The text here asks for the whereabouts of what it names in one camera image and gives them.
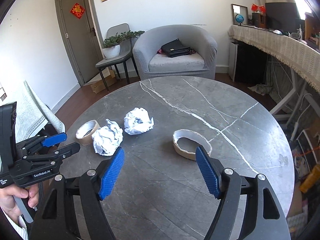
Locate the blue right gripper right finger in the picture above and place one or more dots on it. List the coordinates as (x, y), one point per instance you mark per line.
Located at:
(209, 171)

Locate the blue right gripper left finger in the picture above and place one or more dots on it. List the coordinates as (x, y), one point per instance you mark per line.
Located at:
(110, 173)

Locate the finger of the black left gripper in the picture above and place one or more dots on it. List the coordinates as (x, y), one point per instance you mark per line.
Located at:
(66, 151)

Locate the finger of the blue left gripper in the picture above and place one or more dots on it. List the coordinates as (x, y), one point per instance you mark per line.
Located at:
(54, 140)

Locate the white paper ball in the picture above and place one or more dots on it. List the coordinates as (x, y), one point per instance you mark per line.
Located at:
(107, 139)

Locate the brown tape roll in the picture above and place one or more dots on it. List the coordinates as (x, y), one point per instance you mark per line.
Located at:
(84, 133)

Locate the white patterned tablecloth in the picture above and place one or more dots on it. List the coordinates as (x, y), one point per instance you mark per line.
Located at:
(32, 114)

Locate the potted green plant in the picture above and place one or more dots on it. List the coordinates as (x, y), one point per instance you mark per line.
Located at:
(111, 45)

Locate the grey dining chair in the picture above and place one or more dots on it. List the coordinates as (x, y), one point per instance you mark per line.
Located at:
(125, 54)

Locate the grey armchair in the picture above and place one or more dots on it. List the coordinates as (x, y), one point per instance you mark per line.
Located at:
(152, 64)

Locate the black handbag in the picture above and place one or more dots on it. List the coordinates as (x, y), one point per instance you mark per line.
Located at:
(175, 48)

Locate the red door decoration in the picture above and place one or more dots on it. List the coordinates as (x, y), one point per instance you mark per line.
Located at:
(77, 10)

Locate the fringed beige desk cloth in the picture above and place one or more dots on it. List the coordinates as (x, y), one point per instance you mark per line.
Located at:
(301, 58)

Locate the small blue globe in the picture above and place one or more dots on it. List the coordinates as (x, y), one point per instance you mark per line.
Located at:
(239, 19)

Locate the black monitor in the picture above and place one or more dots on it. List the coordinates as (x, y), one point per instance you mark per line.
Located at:
(283, 16)

